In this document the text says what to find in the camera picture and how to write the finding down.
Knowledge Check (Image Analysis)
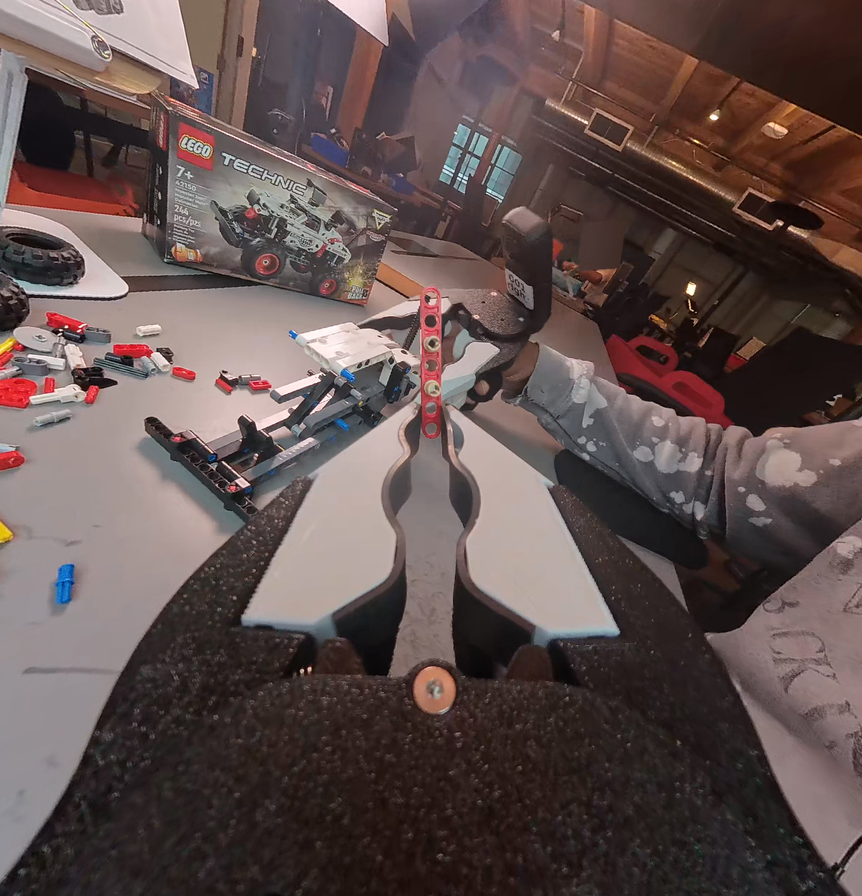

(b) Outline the large printed instruction sheet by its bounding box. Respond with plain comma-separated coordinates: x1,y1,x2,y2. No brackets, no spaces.
326,0,390,44

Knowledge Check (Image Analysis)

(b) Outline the person's right hand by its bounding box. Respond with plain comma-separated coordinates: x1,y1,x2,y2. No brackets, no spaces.
496,342,542,401

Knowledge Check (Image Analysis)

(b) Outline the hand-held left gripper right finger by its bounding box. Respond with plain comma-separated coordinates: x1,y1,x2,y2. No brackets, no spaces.
439,407,621,676

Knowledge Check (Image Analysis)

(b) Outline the toy truck chassis model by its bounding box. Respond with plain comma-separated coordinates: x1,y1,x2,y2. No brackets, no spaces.
144,322,421,522

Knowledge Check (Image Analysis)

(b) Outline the paned window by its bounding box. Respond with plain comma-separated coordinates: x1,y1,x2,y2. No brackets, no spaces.
438,122,524,200

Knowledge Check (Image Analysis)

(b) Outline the grey desk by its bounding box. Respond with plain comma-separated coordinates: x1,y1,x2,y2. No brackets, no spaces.
0,206,687,896

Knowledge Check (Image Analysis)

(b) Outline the toy truck set box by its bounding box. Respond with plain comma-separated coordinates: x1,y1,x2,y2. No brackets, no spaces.
140,94,397,305

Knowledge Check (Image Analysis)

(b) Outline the white document stand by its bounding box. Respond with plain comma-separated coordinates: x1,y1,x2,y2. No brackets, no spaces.
0,0,166,301

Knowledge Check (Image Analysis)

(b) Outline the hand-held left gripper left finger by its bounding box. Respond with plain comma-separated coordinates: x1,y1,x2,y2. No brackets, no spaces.
242,406,414,676

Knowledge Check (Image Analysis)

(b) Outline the person's right forearm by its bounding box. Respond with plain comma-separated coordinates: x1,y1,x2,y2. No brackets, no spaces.
518,343,862,603

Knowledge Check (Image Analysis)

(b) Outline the pile of red white pieces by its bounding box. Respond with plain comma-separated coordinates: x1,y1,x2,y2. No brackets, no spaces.
0,310,176,476

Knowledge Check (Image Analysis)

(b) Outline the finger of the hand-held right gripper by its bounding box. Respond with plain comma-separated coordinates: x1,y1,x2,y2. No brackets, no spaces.
356,304,421,351
444,335,507,414

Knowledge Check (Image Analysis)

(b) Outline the red perforated toy beam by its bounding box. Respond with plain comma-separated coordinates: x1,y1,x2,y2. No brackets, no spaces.
418,286,446,441

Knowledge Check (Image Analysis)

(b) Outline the building instruction booklet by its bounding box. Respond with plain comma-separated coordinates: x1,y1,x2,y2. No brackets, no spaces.
53,0,200,88

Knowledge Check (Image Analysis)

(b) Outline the silver ceiling duct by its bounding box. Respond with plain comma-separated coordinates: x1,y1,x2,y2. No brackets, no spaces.
543,98,862,232

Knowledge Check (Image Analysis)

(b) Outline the red plastic container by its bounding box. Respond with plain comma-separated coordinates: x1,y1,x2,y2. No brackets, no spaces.
606,335,680,382
641,371,733,428

